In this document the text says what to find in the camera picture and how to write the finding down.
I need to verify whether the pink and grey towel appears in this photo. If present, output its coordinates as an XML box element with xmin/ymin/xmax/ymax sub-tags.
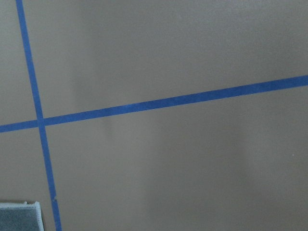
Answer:
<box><xmin>0</xmin><ymin>201</ymin><xmax>44</xmax><ymax>231</ymax></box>

